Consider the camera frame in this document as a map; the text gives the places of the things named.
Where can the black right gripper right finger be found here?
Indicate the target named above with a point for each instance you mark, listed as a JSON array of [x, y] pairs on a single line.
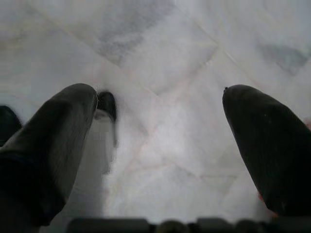
[[272, 150]]

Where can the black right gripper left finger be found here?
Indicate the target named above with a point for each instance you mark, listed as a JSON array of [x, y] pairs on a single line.
[[48, 145]]

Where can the black robot left foot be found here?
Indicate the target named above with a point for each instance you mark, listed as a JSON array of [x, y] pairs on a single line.
[[8, 123]]

